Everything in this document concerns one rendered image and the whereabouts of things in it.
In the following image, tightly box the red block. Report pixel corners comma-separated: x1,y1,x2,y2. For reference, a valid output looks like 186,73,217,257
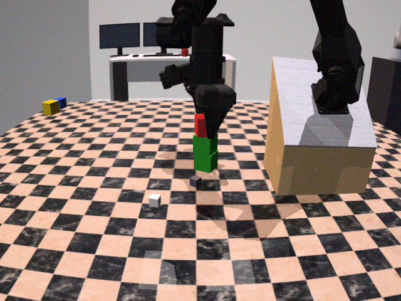
194,114,207,138

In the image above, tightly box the green block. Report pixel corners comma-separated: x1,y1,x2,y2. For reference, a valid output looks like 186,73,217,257
193,133,218,157
194,150,218,173

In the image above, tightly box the blue block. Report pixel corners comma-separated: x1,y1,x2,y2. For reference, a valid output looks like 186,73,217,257
54,97,67,109

